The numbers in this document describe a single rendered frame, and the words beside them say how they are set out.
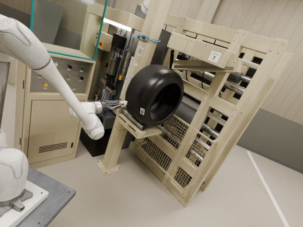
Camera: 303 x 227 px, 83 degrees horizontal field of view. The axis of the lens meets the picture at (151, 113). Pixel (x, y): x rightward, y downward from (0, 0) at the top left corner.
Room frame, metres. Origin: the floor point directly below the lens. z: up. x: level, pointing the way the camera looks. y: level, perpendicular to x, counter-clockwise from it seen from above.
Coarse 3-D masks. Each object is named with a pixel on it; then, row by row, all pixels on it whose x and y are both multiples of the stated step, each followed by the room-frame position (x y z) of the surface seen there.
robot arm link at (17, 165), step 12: (0, 156) 0.55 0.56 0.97; (12, 156) 0.58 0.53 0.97; (24, 156) 0.62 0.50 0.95; (0, 168) 0.52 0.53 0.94; (12, 168) 0.54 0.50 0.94; (24, 168) 0.59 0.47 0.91; (0, 180) 0.51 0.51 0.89; (12, 180) 0.53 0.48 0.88; (24, 180) 0.58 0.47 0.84; (0, 192) 0.50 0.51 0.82; (12, 192) 0.53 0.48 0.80
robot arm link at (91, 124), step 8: (48, 64) 0.70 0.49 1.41; (40, 72) 0.69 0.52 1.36; (48, 72) 0.71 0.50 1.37; (56, 72) 0.76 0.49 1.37; (48, 80) 0.75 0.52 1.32; (56, 80) 0.76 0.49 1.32; (56, 88) 0.78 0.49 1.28; (64, 88) 0.79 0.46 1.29; (64, 96) 0.79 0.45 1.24; (72, 96) 0.81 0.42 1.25; (72, 104) 0.81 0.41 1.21; (80, 104) 0.84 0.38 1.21; (80, 112) 0.82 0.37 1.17; (88, 120) 0.86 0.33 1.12; (96, 120) 0.91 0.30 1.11; (88, 128) 0.87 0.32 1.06; (96, 128) 0.89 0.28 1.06; (96, 136) 0.88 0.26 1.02
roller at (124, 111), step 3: (123, 111) 1.61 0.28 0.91; (126, 111) 1.60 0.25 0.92; (126, 114) 1.57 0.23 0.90; (129, 114) 1.56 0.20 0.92; (129, 117) 1.54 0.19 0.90; (132, 117) 1.53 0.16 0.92; (132, 120) 1.51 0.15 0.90; (135, 120) 1.50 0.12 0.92; (135, 123) 1.48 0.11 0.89; (138, 123) 1.46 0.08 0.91; (141, 123) 1.46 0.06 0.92; (138, 126) 1.45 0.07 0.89; (141, 126) 1.43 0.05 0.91; (144, 126) 1.44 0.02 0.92; (144, 129) 1.44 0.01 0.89
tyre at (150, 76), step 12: (144, 72) 1.48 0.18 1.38; (156, 72) 1.47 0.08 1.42; (168, 72) 1.50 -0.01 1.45; (132, 84) 1.44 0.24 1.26; (144, 84) 1.38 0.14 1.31; (156, 84) 1.38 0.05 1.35; (168, 84) 1.46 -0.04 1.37; (180, 84) 1.60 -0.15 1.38; (132, 96) 1.39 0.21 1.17; (144, 96) 1.33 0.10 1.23; (156, 96) 1.85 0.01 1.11; (168, 96) 1.86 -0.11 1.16; (180, 96) 1.67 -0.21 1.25; (132, 108) 1.40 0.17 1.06; (144, 108) 1.33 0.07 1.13; (156, 108) 1.82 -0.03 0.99; (168, 108) 1.79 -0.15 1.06; (144, 120) 1.39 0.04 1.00; (156, 120) 1.66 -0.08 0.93
